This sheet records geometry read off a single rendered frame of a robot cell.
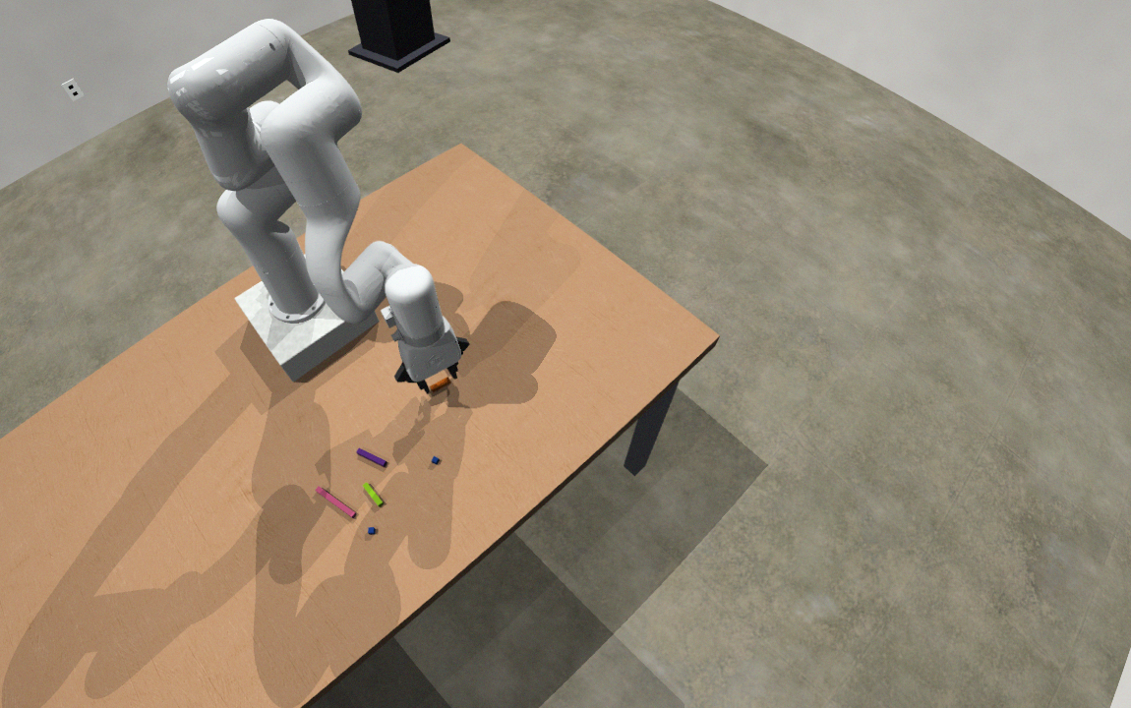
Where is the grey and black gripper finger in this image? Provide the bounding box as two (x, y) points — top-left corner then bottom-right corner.
(447, 337), (469, 379)
(394, 362), (430, 392)

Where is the lime green rod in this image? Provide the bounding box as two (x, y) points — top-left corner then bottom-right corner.
(363, 483), (385, 507)

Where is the pink rod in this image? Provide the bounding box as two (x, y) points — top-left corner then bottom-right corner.
(316, 487), (356, 518)

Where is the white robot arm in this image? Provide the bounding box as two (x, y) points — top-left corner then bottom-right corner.
(167, 19), (444, 348)

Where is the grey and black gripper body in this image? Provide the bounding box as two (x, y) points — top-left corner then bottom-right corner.
(397, 316), (461, 382)

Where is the purple rod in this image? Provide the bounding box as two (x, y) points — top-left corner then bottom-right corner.
(356, 448), (387, 467)

